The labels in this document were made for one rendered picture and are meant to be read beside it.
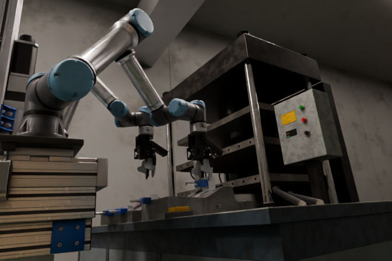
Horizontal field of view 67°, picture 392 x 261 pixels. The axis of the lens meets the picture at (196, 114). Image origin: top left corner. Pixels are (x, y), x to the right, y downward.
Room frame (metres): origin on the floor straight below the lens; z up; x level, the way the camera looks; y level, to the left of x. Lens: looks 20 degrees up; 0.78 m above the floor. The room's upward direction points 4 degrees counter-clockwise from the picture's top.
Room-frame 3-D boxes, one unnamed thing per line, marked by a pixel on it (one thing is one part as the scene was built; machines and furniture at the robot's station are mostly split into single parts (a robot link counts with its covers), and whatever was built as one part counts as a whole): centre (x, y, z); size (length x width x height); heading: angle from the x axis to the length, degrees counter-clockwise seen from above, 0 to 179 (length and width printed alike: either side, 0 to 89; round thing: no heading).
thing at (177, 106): (1.22, 0.07, 1.25); 0.11 x 0.11 x 0.08; 50
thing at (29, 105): (0.89, 0.49, 1.20); 0.13 x 0.12 x 0.14; 50
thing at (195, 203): (1.55, 0.02, 0.87); 0.50 x 0.26 x 0.14; 125
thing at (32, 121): (0.89, 0.49, 1.09); 0.15 x 0.15 x 0.10
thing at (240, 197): (2.45, -0.31, 0.87); 0.50 x 0.27 x 0.17; 125
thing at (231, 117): (2.58, -0.40, 1.51); 1.10 x 0.70 x 0.05; 35
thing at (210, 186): (1.27, 0.01, 0.93); 0.13 x 0.05 x 0.05; 125
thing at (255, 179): (2.57, -0.39, 1.01); 1.10 x 0.74 x 0.05; 35
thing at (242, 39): (2.54, -0.35, 1.75); 1.30 x 0.84 x 0.61; 35
